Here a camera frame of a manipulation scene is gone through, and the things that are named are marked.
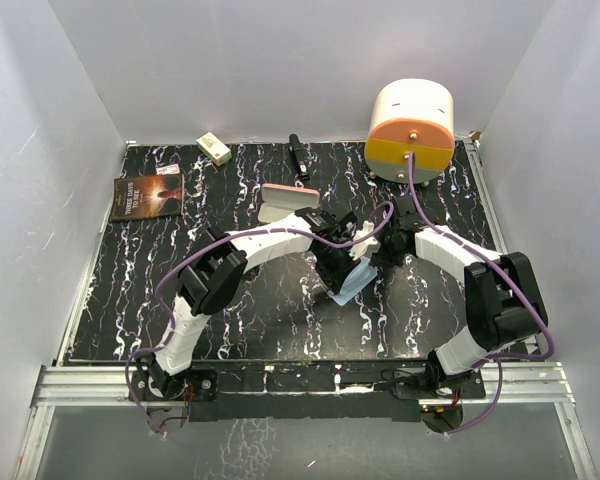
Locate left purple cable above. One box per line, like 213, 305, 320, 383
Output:
124, 202, 396, 437

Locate round drawer cabinet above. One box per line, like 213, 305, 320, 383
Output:
364, 78, 455, 184

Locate small cream box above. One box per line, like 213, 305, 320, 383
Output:
196, 132, 232, 166

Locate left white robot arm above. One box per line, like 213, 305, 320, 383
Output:
147, 208, 366, 399

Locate dark book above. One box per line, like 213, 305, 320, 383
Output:
110, 173, 184, 222

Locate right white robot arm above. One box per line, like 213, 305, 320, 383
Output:
371, 198, 548, 397

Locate small pink card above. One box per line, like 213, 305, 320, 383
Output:
156, 164, 181, 175

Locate purple cable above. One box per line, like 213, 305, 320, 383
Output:
124, 202, 396, 437
404, 152, 555, 435

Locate pink glasses case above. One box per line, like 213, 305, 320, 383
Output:
257, 183, 320, 224

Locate black marker pen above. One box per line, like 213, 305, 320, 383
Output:
289, 134, 310, 181

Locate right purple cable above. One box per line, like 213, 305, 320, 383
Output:
404, 152, 555, 435

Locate light blue cleaning cloth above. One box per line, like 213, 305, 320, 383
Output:
329, 257, 378, 306

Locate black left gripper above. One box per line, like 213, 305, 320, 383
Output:
313, 243, 361, 296

